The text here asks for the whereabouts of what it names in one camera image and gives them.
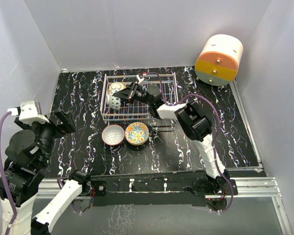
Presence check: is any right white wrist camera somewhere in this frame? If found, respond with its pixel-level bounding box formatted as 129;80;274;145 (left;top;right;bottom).
136;72;147;86

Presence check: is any blue white patterned bowl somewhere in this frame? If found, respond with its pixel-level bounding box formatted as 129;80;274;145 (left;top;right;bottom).
106;92;121;110

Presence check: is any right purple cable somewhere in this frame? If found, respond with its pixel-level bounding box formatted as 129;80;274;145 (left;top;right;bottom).
143;71;235;213

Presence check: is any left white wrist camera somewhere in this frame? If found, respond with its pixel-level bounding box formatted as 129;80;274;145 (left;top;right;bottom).
7;100;49;125

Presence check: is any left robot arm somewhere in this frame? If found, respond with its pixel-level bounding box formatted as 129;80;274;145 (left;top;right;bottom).
0;107;92;235

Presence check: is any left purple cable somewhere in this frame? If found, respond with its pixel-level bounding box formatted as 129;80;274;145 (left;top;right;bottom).
0;111;18;235

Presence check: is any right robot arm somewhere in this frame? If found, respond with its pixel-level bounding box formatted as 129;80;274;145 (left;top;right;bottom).
113;82;229;194

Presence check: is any round pastel drawer cabinet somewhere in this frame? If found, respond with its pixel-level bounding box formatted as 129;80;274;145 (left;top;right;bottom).
195;34;244;87

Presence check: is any yellow dotted sun bowl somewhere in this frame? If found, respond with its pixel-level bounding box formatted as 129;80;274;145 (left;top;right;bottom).
106;82;126;96

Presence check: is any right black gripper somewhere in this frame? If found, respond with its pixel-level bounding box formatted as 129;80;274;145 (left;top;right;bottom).
114;82;153;106

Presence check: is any red rimmed patterned bowl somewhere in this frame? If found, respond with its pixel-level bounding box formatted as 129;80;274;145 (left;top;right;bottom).
101;124;125;146

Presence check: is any purple cable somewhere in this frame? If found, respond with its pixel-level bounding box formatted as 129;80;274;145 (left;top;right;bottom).
0;111;18;235
143;71;235;213

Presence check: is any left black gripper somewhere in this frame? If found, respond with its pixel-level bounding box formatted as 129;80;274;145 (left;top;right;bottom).
17;108;75;166

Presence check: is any white wire dish rack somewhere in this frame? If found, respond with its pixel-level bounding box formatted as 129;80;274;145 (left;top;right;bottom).
100;73;179;121

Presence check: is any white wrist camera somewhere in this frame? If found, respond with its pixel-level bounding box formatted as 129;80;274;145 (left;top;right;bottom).
136;72;147;86
7;100;49;125

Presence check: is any orange blue floral bowl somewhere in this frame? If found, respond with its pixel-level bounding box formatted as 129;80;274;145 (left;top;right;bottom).
125;122;149;145

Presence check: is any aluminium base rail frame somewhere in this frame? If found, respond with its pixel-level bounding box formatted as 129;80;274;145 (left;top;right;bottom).
45;78;291;235

